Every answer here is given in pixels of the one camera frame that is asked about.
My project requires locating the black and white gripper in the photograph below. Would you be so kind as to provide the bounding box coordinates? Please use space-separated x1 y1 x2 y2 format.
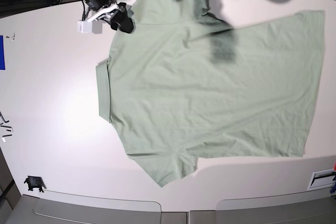
86 2 134 34

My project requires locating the light green T-shirt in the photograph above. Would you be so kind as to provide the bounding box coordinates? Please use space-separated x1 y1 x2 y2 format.
96 0 325 186

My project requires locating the blue panel at edge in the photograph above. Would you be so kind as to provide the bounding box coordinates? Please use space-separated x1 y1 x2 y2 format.
0 35 5 70

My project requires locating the black hex key set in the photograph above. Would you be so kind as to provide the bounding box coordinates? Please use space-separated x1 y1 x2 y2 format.
1 113 14 143

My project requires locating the black clamp on table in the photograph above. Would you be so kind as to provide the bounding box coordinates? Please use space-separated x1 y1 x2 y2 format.
24 176 46 193

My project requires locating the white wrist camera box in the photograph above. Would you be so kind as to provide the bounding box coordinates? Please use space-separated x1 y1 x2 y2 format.
77 20 93 33

